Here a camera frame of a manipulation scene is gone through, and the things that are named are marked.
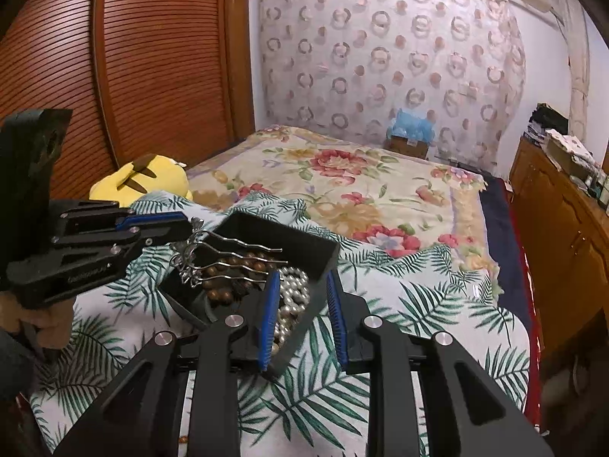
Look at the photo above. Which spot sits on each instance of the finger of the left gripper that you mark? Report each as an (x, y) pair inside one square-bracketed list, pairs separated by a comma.
[(157, 234), (152, 220)]

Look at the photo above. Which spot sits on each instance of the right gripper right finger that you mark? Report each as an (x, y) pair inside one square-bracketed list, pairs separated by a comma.
[(425, 393)]

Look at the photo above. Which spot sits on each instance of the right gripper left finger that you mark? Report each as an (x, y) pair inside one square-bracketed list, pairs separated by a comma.
[(140, 412)]

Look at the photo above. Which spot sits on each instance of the silver hair comb ornament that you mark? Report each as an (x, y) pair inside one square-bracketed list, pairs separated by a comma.
[(208, 258)]

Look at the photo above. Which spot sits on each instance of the black open jewelry box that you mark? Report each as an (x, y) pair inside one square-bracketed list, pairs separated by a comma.
[(300, 286)]

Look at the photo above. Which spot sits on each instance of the left hand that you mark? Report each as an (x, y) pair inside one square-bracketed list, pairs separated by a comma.
[(53, 324)]

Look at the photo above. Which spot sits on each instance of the yellow pikachu plush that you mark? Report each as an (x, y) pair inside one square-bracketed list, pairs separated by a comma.
[(145, 175)]

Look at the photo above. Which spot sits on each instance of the brown louvered wardrobe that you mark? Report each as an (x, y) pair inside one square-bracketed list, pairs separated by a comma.
[(169, 77)]

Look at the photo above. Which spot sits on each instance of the navy blue bed sheet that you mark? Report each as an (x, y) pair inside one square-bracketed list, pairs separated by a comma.
[(504, 249)]

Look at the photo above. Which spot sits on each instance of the wooden side cabinet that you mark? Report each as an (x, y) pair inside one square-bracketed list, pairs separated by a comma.
[(565, 237)]

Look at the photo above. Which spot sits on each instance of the floral bed blanket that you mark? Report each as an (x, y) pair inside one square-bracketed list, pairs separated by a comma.
[(397, 203)]

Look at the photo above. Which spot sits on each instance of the circle pattern sheer curtain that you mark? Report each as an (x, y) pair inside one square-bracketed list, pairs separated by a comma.
[(344, 68)]

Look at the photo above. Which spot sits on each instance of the cardboard box on cabinet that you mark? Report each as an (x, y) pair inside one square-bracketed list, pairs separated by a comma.
[(570, 154)]

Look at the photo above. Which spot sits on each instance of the cardboard box with blue bag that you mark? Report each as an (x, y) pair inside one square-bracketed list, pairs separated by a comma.
[(411, 135)]

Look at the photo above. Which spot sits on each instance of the stack of folded clothes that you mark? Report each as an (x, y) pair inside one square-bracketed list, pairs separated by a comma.
[(543, 119)]

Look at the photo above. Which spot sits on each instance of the beige tied window curtain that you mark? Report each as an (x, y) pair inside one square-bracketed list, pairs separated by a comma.
[(575, 33)]

